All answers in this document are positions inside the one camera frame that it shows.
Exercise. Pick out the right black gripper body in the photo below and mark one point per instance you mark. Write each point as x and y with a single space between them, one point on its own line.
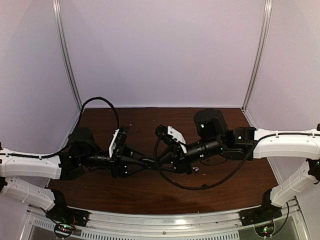
185 167

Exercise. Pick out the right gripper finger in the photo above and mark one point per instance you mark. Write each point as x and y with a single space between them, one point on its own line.
166 153
163 170

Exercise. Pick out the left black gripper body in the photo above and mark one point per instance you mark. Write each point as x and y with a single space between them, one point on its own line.
115 168

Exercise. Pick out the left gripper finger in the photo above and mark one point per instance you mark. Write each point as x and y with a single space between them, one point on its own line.
134 167
136 157

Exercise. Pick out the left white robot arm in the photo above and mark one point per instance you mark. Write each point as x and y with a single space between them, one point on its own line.
81 153

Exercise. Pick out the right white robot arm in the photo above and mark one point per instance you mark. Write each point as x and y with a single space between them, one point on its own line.
245 144

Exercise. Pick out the left circuit board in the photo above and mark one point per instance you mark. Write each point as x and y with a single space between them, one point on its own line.
63 230

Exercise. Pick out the circuit board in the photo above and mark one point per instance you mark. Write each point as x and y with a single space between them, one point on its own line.
264 230
63 230

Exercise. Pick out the right circuit board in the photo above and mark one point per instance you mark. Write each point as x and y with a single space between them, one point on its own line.
264 230

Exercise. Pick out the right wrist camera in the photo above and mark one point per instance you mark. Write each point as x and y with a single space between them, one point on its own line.
171 136

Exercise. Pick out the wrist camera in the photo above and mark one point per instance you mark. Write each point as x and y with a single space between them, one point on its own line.
118 140
171 136

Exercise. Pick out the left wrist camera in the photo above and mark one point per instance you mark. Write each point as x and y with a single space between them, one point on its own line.
118 140

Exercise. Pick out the front aluminium rail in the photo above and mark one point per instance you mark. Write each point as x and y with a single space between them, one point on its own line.
221 225

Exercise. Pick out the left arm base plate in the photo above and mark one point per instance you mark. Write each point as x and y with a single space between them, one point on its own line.
72 217

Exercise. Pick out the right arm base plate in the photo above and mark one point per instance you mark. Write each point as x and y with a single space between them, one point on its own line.
258 215

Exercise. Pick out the left aluminium frame post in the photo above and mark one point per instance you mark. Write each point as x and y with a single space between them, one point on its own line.
65 53

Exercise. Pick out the aluminium frame post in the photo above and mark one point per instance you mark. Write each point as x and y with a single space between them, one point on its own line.
65 53
264 31

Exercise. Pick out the right aluminium frame post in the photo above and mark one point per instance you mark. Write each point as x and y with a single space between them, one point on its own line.
264 31

